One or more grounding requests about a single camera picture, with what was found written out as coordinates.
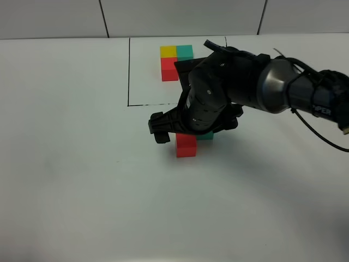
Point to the yellow template block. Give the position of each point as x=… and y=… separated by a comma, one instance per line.
x=168, y=52

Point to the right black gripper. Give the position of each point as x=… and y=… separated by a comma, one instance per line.
x=193, y=118

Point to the red template block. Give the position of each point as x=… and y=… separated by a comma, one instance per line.
x=168, y=69

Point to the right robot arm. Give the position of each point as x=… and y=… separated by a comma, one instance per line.
x=216, y=88

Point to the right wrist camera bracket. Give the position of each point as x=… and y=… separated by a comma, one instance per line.
x=183, y=69

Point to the green template block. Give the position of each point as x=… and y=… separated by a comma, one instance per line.
x=184, y=52

